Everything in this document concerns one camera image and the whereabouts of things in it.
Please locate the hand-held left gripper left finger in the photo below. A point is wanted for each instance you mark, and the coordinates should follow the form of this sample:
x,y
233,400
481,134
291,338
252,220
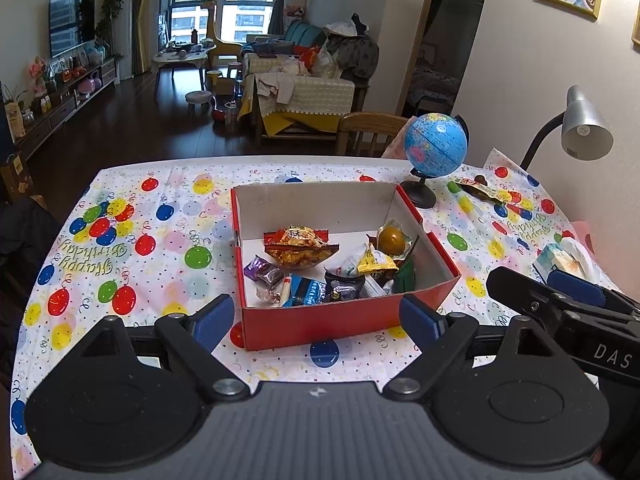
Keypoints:
x,y
212,322

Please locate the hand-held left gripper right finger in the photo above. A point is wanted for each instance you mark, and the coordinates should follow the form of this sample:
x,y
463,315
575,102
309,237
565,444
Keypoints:
x,y
420,320

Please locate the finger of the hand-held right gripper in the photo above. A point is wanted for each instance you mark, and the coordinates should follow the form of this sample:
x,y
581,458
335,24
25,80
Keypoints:
x,y
515,292
575,285

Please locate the green snack packet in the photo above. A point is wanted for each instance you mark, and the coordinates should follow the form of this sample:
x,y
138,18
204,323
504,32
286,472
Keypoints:
x,y
405,277

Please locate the purple candy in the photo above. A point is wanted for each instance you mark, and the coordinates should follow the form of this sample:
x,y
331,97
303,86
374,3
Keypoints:
x,y
260,267

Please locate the yellow snack packet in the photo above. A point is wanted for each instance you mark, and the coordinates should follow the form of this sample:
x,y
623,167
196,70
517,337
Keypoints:
x,y
375,261

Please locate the small sausage stick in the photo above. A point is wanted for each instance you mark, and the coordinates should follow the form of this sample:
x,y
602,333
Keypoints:
x,y
286,290

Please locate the black snack packet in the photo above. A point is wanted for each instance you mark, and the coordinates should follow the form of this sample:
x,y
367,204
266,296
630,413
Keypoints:
x,y
345,285

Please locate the brown egg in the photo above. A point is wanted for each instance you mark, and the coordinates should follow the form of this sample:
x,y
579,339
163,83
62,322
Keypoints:
x,y
391,240

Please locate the white snack packet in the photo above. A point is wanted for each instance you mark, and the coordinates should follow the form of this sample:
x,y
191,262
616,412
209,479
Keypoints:
x,y
350,262

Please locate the blue snack packet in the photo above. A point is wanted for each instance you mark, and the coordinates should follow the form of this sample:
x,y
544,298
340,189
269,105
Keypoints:
x,y
307,291

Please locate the red cardboard box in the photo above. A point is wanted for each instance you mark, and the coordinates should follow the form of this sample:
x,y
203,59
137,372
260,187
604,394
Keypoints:
x,y
320,325

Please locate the orange red snack packet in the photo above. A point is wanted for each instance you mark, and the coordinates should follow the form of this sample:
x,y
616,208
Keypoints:
x,y
297,250

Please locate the tissue pack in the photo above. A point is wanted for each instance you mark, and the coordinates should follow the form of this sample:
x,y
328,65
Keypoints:
x,y
565,255

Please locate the balloon print tablecloth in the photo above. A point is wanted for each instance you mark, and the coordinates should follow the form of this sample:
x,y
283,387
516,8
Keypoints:
x,y
165,270

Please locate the brown yellow wrapper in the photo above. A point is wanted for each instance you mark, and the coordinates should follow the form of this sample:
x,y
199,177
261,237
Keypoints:
x,y
480,190

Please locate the silver desk lamp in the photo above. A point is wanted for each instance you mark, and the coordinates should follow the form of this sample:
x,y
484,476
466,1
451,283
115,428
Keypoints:
x,y
582,130

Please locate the blue desk globe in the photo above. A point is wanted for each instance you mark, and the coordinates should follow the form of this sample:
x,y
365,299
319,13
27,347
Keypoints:
x,y
432,145

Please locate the pink cloth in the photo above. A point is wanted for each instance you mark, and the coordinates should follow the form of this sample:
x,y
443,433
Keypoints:
x,y
397,142

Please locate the wooden chair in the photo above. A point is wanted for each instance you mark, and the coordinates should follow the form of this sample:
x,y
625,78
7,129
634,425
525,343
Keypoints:
x,y
365,132

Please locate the small grey stool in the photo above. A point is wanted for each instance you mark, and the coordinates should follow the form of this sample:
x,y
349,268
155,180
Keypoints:
x,y
199,97

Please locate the sofa with cream cover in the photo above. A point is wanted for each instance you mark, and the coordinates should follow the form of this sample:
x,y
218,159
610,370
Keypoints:
x,y
310,97

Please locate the television cabinet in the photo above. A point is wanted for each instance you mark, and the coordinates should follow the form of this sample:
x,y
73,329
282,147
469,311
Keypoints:
x,y
60,105

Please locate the round coffee table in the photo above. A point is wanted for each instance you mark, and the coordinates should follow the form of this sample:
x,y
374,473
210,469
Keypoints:
x,y
182,57

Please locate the pile of dark clothes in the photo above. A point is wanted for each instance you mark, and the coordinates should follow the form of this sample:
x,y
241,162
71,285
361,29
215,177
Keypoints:
x,y
352,50

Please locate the white standing air conditioner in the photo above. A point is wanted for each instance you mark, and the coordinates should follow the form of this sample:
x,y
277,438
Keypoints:
x,y
124,25

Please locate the yellow curtain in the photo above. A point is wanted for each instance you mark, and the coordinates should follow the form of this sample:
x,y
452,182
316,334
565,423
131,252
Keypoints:
x,y
142,15

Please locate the large window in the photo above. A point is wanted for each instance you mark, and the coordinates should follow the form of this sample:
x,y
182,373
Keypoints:
x,y
225,0

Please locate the flat television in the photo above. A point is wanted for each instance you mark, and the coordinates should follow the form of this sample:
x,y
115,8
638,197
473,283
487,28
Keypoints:
x,y
70,25

